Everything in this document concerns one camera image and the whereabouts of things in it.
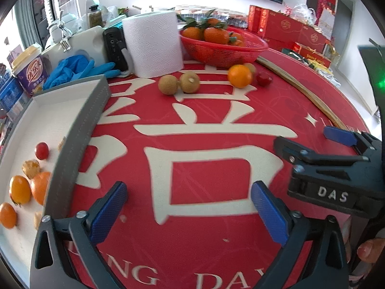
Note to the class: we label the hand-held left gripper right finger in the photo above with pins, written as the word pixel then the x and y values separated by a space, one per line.
pixel 270 213

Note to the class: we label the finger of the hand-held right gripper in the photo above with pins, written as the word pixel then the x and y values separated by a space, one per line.
pixel 290 150
pixel 340 135

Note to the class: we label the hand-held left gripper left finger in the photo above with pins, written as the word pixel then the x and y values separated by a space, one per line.
pixel 108 213

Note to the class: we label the tan husk piece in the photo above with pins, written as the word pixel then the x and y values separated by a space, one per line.
pixel 37 219

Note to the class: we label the large orange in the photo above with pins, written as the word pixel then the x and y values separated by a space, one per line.
pixel 41 186

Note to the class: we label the red cherry tomato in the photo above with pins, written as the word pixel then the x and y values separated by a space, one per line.
pixel 264 78
pixel 41 150

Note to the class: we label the small orange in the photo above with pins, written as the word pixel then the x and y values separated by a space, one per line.
pixel 7 216

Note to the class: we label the grey tray with white inside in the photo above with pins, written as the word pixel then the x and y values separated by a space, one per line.
pixel 45 117

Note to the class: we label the person's right hand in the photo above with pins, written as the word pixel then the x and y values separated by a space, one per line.
pixel 368 249

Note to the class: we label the long wooden stick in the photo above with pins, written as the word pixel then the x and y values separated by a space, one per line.
pixel 300 88

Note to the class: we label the pile of snack packets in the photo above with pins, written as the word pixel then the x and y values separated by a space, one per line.
pixel 324 69

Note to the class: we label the red printed tablecloth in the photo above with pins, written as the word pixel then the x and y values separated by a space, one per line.
pixel 186 246

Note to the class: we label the brown kiwi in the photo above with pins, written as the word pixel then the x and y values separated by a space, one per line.
pixel 167 85
pixel 190 82
pixel 250 67

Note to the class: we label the grey door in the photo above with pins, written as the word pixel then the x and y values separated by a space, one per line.
pixel 344 21

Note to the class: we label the red plastic basket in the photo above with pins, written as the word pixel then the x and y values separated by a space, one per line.
pixel 222 54

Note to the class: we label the stack of red gift boxes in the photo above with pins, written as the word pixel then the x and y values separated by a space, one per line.
pixel 285 27

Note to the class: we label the tangerine with leaves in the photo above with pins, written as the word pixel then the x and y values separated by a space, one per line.
pixel 213 22
pixel 237 39
pixel 216 36
pixel 192 33

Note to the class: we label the clear plastic bag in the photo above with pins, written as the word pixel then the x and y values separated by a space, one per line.
pixel 300 12

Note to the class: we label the plaid folded cloth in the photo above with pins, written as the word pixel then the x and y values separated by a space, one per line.
pixel 234 16

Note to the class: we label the blue rubber gloves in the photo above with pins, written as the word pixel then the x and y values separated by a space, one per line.
pixel 72 69

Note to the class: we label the blue carton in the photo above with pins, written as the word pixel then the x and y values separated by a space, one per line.
pixel 10 96

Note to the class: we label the purple cup with yellow lid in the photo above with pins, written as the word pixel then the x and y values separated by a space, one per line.
pixel 28 72

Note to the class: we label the black electronic device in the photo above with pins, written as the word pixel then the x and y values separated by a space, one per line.
pixel 114 48

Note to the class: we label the white plastic jug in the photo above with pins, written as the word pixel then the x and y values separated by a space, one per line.
pixel 87 43

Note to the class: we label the white paper towel roll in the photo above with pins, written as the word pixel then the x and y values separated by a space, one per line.
pixel 152 43

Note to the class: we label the silver metal clip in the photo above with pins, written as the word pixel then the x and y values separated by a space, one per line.
pixel 64 37

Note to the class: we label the pump bottle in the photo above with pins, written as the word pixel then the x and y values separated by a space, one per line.
pixel 93 15

